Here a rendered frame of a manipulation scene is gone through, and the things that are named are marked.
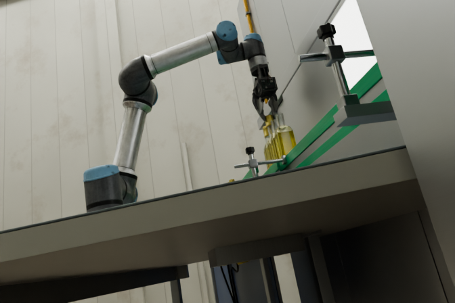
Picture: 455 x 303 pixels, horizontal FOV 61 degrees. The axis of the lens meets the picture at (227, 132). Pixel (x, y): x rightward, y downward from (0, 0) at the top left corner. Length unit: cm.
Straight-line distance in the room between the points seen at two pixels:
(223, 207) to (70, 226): 17
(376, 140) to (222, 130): 400
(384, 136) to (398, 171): 31
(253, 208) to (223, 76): 457
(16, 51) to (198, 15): 273
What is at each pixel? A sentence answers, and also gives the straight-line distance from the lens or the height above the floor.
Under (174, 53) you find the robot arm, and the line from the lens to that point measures 145.
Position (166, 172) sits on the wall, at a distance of 474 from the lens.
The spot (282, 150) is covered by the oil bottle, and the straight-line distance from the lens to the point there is 132.
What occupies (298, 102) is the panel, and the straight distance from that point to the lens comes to 153.
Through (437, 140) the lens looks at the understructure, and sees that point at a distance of 36.
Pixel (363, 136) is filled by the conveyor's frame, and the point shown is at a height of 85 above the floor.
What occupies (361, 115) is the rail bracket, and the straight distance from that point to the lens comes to 60.
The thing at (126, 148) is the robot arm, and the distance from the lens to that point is 149.
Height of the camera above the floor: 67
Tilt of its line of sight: 19 degrees up
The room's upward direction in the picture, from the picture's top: 11 degrees counter-clockwise
